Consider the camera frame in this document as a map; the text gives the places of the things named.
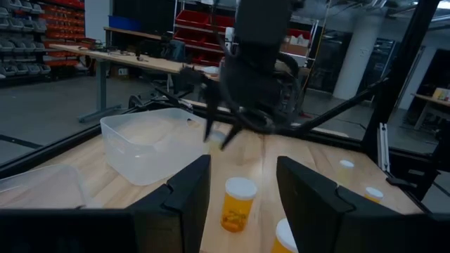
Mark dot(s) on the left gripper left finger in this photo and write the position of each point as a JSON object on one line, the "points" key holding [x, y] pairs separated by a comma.
{"points": [[183, 211]]}

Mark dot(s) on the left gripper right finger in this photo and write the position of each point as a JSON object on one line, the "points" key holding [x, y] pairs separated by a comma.
{"points": [[316, 218]]}

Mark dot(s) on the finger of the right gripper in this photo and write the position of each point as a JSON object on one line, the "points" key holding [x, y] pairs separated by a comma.
{"points": [[232, 135], [212, 109]]}

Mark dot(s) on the large amber pill bottle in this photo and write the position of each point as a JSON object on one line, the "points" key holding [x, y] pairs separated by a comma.
{"points": [[237, 207], [283, 239]]}

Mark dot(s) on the small amber pill bottle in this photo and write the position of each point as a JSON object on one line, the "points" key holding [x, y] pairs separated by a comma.
{"points": [[373, 194], [346, 168]]}

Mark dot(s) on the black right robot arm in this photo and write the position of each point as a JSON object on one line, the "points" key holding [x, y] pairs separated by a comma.
{"points": [[263, 28]]}

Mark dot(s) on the clear plastic bin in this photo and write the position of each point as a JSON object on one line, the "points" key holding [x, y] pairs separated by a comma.
{"points": [[151, 154], [42, 189]]}

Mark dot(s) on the blue storage bin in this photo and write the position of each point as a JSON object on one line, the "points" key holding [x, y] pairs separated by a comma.
{"points": [[123, 23]]}

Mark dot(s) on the wooden workbench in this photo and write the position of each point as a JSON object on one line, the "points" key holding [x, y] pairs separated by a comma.
{"points": [[147, 62]]}

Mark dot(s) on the rack with red bins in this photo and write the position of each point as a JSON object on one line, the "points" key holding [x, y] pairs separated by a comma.
{"points": [[197, 28]]}

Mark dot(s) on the white round column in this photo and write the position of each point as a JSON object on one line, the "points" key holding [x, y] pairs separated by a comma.
{"points": [[356, 59]]}

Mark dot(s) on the wooden side table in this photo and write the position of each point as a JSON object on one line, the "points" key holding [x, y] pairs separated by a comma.
{"points": [[430, 105]]}

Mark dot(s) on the shelf with orange bins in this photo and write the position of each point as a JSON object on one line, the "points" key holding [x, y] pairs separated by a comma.
{"points": [[65, 28]]}

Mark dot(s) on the yellow box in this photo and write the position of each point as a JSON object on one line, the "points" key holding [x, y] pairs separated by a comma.
{"points": [[441, 95]]}

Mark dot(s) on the shelf with grey bins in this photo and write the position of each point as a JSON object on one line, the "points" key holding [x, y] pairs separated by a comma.
{"points": [[21, 35]]}

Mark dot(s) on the silver aluminium bracket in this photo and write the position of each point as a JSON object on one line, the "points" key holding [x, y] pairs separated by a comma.
{"points": [[383, 147]]}

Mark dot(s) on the black aluminium extrusion frame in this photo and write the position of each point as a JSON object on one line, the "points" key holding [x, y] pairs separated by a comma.
{"points": [[400, 70]]}

